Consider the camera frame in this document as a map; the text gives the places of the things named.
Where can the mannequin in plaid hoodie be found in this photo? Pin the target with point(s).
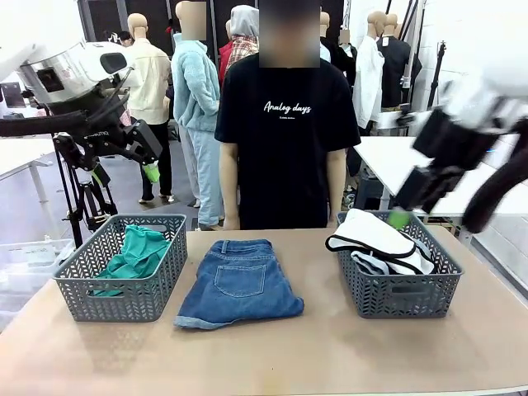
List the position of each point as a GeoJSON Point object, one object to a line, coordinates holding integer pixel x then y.
{"type": "Point", "coordinates": [243, 49]}

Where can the green top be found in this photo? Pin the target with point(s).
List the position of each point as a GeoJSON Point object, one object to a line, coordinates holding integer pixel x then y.
{"type": "Point", "coordinates": [136, 255]}

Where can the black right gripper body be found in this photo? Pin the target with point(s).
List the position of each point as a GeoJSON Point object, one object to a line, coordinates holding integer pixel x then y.
{"type": "Point", "coordinates": [453, 138]}

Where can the light blue denim shorts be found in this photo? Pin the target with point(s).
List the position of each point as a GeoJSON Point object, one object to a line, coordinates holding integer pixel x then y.
{"type": "Point", "coordinates": [369, 262]}

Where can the white shorts black trim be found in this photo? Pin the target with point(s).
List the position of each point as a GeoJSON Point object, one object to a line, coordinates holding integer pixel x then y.
{"type": "Point", "coordinates": [371, 235]}

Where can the clear plastic storage bin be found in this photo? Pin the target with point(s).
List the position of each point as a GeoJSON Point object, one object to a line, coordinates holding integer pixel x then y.
{"type": "Point", "coordinates": [24, 264]}

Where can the person in black t-shirt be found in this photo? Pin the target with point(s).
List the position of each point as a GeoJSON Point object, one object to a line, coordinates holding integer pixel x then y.
{"type": "Point", "coordinates": [288, 165]}

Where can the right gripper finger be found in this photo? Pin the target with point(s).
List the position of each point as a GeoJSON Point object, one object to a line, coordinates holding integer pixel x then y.
{"type": "Point", "coordinates": [414, 189]}
{"type": "Point", "coordinates": [447, 181]}

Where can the grey plastic lattice basket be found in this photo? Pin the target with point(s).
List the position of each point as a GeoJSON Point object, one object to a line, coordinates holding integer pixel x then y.
{"type": "Point", "coordinates": [123, 305]}
{"type": "Point", "coordinates": [404, 301]}

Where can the mannequin in black shirt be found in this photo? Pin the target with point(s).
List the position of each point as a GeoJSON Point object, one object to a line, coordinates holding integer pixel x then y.
{"type": "Point", "coordinates": [396, 70]}

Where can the black stand poles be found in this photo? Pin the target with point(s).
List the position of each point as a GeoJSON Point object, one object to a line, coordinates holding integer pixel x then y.
{"type": "Point", "coordinates": [412, 53]}

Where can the black camera tripod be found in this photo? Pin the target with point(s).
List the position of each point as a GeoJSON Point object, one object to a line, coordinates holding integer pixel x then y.
{"type": "Point", "coordinates": [92, 202]}

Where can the dark blue denim shorts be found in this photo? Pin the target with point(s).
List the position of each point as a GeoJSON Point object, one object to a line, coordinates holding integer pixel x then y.
{"type": "Point", "coordinates": [239, 288]}

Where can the person's left forearm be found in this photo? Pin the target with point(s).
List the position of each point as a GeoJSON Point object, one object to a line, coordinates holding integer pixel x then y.
{"type": "Point", "coordinates": [336, 185]}

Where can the mannequin in dark suit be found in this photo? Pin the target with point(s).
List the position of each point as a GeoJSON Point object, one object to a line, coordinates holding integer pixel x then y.
{"type": "Point", "coordinates": [342, 62]}

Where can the black wall panel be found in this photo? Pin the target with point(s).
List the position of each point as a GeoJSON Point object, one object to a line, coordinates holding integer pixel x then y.
{"type": "Point", "coordinates": [10, 94]}

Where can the mannequin in red top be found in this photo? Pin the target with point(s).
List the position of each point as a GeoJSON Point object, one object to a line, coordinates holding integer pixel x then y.
{"type": "Point", "coordinates": [224, 62]}

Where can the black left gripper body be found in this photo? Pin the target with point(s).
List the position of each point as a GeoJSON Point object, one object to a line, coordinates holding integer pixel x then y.
{"type": "Point", "coordinates": [99, 140]}

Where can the mannequin in light blue shirt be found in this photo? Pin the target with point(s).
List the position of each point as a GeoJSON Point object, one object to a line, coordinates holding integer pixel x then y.
{"type": "Point", "coordinates": [325, 49]}

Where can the mannequin in blue fleece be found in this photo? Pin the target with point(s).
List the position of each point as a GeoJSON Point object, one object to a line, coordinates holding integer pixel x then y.
{"type": "Point", "coordinates": [194, 90]}

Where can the person's right forearm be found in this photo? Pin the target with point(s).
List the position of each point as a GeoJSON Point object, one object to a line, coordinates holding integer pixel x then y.
{"type": "Point", "coordinates": [229, 185]}

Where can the mannequin in white shirt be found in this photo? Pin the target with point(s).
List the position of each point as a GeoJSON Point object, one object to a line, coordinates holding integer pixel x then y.
{"type": "Point", "coordinates": [367, 82]}

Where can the black crate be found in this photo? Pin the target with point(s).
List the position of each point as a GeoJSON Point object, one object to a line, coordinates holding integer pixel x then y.
{"type": "Point", "coordinates": [368, 191]}

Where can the black light stand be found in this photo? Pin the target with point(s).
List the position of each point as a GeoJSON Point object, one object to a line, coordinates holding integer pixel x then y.
{"type": "Point", "coordinates": [436, 78]}

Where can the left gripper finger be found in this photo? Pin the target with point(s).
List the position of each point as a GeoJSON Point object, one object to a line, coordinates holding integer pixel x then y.
{"type": "Point", "coordinates": [142, 140]}
{"type": "Point", "coordinates": [98, 175]}

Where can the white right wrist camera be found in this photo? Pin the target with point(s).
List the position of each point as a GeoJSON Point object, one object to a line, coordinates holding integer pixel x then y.
{"type": "Point", "coordinates": [406, 119]}

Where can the mannequin in cream jacket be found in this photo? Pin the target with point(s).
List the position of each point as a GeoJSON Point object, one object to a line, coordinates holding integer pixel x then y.
{"type": "Point", "coordinates": [154, 82]}

